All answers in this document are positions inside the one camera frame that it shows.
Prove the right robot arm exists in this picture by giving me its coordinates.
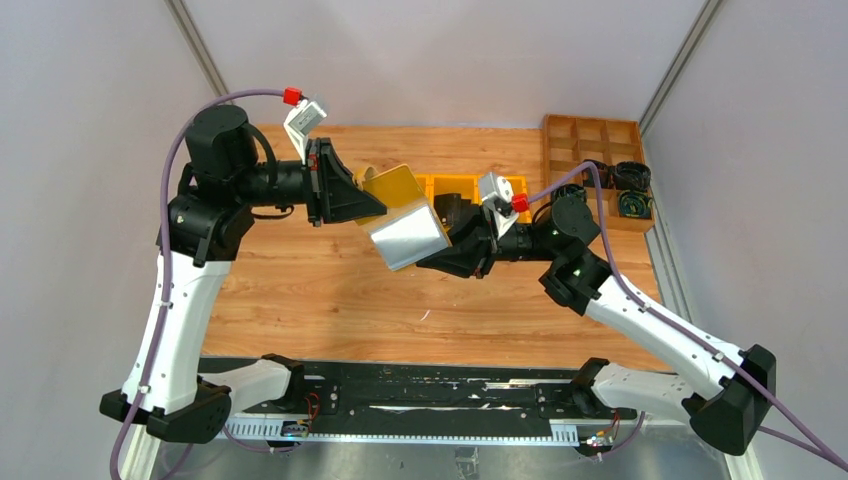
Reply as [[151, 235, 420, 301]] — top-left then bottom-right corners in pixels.
[[417, 197, 776, 456]]

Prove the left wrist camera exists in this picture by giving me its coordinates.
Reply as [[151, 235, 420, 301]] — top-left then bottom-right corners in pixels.
[[283, 98, 327, 164]]

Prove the yellow three-compartment bin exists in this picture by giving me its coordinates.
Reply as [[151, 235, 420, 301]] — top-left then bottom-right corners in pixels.
[[414, 173, 532, 223]]

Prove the wooden compartment tray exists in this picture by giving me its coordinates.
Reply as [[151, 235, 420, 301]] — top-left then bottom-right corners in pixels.
[[541, 113, 655, 233]]

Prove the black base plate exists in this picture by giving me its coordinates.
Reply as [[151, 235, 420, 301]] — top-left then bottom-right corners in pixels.
[[198, 357, 710, 439]]

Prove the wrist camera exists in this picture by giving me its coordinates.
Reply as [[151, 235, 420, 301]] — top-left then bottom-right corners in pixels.
[[283, 98, 327, 164], [478, 172, 519, 240]]

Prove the aluminium frame rail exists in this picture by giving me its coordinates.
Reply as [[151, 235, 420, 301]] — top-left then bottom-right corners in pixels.
[[119, 370, 763, 480]]

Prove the black coiled strap upper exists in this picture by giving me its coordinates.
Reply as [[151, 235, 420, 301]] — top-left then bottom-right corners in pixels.
[[581, 159, 611, 190]]

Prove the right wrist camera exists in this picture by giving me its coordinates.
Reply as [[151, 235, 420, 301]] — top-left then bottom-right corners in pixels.
[[478, 172, 519, 240]]

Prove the black coiled strap right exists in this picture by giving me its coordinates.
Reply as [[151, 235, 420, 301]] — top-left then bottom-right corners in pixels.
[[610, 161, 653, 192]]

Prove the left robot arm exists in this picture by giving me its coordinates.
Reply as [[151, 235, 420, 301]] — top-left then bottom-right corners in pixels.
[[100, 100, 387, 444]]

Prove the black coiled strap left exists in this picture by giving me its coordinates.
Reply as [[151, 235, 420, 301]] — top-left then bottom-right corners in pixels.
[[553, 184, 589, 207]]

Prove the black green coiled strap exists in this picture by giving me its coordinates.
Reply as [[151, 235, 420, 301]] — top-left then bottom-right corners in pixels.
[[618, 190, 654, 220]]

